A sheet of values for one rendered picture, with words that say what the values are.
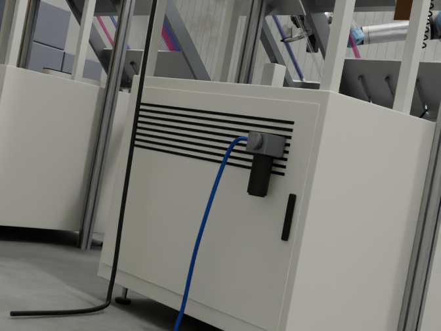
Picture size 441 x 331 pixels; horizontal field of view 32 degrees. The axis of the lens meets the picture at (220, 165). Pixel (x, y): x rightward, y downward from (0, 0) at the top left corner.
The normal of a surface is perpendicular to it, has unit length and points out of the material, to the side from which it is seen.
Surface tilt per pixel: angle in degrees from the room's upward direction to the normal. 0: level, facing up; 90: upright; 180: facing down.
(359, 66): 136
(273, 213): 90
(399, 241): 90
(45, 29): 90
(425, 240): 90
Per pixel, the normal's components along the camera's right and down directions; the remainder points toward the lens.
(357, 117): 0.66, 0.13
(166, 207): -0.72, -0.12
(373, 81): -0.63, 0.62
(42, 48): 0.83, 0.16
